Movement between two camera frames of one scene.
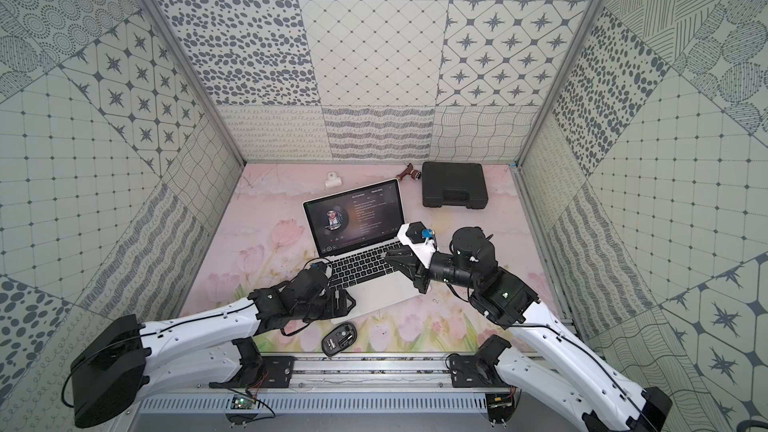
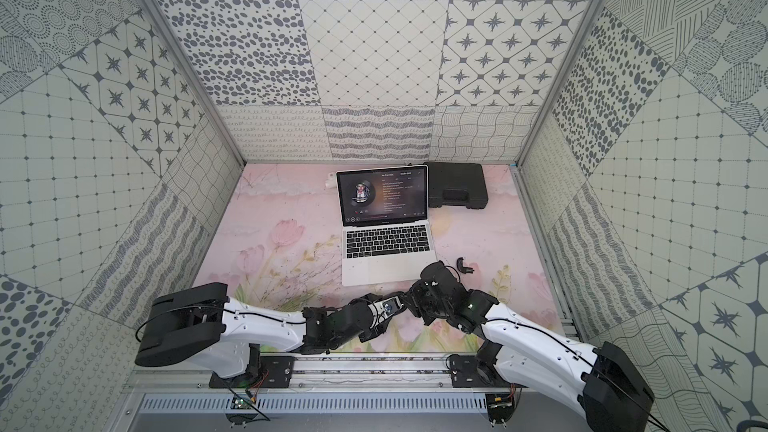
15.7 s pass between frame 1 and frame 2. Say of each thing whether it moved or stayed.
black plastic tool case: stayed
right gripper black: moved
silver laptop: moved
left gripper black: moved
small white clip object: stayed
